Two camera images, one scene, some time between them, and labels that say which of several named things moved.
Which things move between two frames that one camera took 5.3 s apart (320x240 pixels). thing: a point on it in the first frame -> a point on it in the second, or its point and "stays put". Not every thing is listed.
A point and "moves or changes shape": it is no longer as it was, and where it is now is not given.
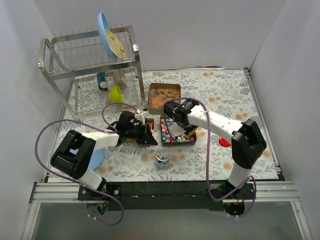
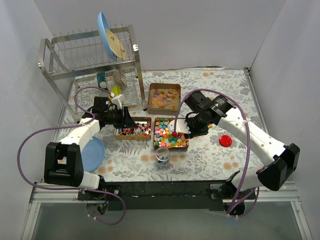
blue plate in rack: (103, 25) stays put
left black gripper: (146, 133) -> (124, 117)
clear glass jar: (162, 157) stays put
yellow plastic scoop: (190, 132) moves or changes shape
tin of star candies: (168, 140) moves or changes shape
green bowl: (115, 94) stays put
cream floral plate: (116, 44) stays put
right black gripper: (186, 127) -> (192, 125)
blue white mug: (101, 81) stays put
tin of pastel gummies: (158, 93) stays put
